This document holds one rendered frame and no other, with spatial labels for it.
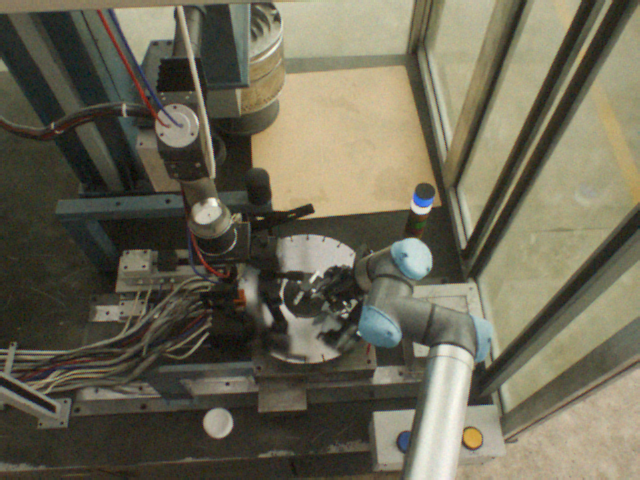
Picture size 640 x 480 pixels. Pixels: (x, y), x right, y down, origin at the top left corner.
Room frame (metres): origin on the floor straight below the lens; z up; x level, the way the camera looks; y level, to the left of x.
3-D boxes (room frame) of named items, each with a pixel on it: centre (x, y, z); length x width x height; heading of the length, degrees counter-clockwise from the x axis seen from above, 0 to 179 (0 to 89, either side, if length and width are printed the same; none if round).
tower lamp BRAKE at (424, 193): (0.68, -0.22, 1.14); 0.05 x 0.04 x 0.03; 4
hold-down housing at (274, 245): (0.50, 0.11, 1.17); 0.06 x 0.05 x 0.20; 85
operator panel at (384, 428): (0.22, -0.26, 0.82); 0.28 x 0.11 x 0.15; 94
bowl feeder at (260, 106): (1.28, 0.27, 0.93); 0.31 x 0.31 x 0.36
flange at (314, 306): (0.53, 0.04, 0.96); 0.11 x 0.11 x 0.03
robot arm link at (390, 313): (0.36, -0.13, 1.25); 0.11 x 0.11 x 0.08; 72
